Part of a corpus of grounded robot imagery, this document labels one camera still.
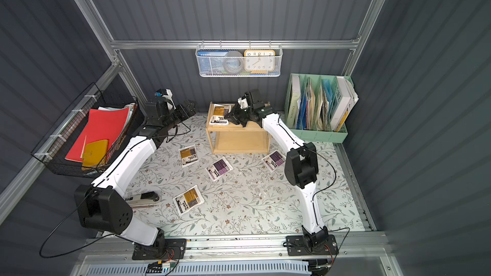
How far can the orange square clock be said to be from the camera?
885 millimetres

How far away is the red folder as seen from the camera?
2.28 ft

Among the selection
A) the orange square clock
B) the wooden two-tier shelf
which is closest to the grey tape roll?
the orange square clock

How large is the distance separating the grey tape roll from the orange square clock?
24mm

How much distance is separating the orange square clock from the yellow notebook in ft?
2.16

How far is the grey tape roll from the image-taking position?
2.88 ft
